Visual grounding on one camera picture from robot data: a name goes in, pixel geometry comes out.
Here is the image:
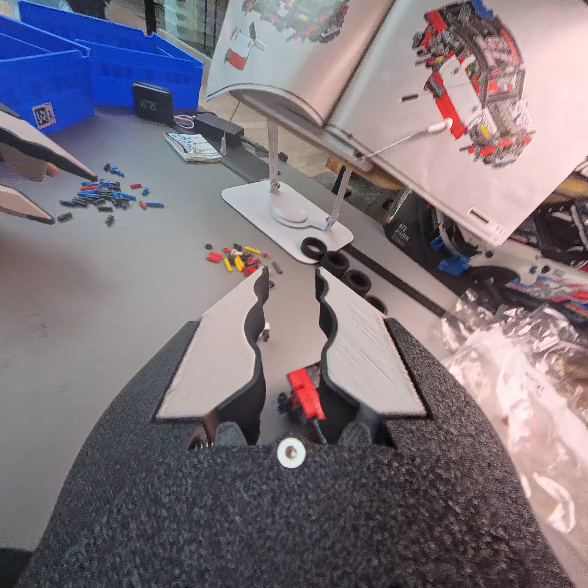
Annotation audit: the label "person's left hand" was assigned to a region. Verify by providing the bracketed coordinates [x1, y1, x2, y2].
[2, 154, 59, 181]

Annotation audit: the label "black power bank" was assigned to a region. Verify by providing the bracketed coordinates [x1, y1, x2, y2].
[132, 82, 174, 124]

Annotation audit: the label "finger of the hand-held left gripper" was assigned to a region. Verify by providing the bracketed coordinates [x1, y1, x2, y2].
[0, 184, 56, 226]
[0, 109, 98, 183]

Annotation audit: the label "folded sticker sheet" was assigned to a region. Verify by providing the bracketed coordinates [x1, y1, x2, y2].
[163, 132, 223, 162]

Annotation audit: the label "blue brick assembly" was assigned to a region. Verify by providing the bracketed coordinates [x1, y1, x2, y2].
[429, 236, 471, 276]

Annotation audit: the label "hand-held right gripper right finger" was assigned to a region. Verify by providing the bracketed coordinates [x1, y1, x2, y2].
[315, 267, 428, 420]

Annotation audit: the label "white book stand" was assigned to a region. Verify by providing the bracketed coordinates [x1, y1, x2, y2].
[221, 89, 506, 265]

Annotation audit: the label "building instruction booklet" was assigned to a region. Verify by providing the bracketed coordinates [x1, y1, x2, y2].
[205, 0, 588, 249]

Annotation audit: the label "partly built toy race car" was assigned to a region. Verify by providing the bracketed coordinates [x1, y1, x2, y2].
[277, 360, 328, 444]

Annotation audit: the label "black power adapter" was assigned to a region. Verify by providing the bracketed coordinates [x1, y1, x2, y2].
[193, 111, 245, 148]

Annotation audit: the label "clear plastic bags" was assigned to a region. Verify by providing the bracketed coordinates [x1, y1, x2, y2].
[441, 289, 588, 584]

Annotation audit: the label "grey desk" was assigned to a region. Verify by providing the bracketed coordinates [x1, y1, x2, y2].
[0, 103, 588, 588]

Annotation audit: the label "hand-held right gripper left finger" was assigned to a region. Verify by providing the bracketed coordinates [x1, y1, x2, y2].
[156, 266, 270, 421]

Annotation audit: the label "black toy set box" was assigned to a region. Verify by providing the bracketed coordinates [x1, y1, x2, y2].
[383, 188, 442, 258]

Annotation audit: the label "pile of red yellow bricks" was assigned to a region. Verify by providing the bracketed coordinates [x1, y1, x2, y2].
[204, 243, 283, 290]

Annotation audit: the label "pile of blue black pins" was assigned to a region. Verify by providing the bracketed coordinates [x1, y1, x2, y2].
[56, 162, 165, 228]

